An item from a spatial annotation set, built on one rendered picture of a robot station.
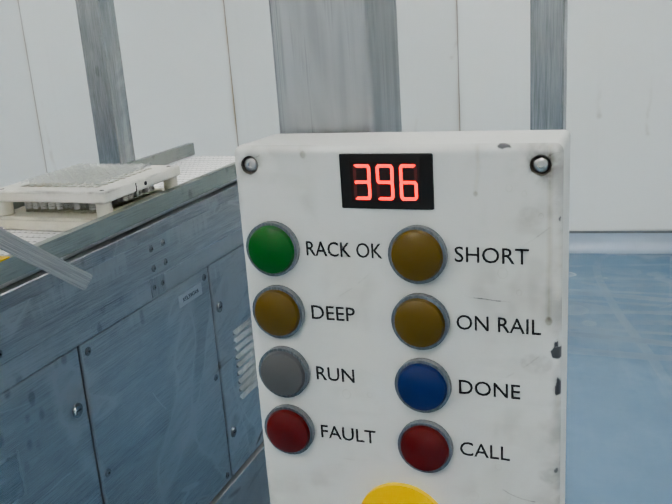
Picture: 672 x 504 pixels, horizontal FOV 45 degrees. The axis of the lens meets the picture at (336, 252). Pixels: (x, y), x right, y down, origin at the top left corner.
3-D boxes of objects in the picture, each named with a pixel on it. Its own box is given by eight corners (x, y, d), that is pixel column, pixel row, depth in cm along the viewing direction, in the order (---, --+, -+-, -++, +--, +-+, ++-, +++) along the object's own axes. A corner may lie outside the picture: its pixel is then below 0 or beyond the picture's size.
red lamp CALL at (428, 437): (448, 478, 43) (447, 431, 43) (398, 471, 44) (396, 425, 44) (452, 470, 44) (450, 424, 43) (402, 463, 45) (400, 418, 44)
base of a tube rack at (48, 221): (109, 233, 139) (107, 219, 138) (-5, 229, 147) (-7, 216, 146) (184, 200, 160) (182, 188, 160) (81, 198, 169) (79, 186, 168)
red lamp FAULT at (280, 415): (309, 459, 46) (305, 415, 45) (265, 452, 47) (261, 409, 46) (314, 451, 47) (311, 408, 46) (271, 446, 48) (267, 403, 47)
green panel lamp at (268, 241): (294, 277, 43) (289, 227, 42) (247, 275, 44) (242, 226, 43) (299, 273, 44) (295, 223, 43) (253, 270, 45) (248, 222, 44)
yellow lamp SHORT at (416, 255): (442, 285, 40) (440, 232, 40) (389, 283, 41) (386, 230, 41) (446, 280, 41) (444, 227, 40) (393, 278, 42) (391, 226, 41)
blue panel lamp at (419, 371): (446, 417, 42) (445, 368, 42) (395, 411, 43) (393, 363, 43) (450, 410, 43) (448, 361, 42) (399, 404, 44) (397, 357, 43)
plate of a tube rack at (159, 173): (105, 204, 137) (104, 192, 137) (-10, 201, 146) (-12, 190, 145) (181, 174, 159) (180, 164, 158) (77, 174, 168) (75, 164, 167)
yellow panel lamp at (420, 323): (444, 353, 41) (443, 301, 41) (392, 348, 42) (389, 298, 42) (448, 346, 42) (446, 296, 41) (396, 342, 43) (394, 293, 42)
